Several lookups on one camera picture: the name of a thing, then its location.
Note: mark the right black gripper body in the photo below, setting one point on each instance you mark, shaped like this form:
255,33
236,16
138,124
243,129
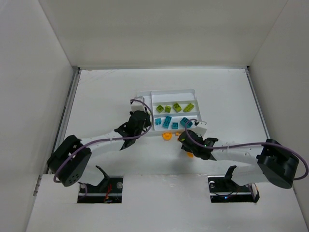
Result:
187,139

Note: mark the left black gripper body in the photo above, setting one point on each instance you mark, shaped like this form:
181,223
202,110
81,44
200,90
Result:
144,118

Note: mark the teal curved lego brick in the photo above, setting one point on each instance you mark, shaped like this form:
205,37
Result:
158,121

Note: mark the long teal lego brick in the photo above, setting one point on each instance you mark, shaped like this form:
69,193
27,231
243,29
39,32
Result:
166,122

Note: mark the teal sloped lego brick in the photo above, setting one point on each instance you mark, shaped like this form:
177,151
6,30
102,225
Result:
186,122

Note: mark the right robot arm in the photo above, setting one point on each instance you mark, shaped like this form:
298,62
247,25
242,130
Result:
254,163

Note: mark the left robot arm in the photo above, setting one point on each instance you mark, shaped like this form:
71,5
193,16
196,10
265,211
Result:
69,161

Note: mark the small orange curved lego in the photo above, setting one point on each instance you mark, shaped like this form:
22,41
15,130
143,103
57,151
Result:
190,154

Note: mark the orange arch lego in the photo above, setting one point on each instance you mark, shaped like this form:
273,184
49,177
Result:
167,136

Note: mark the white compartment tray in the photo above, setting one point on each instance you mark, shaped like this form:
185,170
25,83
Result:
168,97

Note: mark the green curved lego brick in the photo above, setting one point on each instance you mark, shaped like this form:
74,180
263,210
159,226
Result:
177,108

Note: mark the green studded lego brick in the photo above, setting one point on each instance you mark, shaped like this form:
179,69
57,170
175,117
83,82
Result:
189,108

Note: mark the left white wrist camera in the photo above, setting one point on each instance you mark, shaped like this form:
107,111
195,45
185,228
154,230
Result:
136,105

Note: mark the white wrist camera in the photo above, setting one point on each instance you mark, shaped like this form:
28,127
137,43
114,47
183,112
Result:
136,105
201,128

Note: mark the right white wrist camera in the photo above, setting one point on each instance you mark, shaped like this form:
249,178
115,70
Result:
201,128

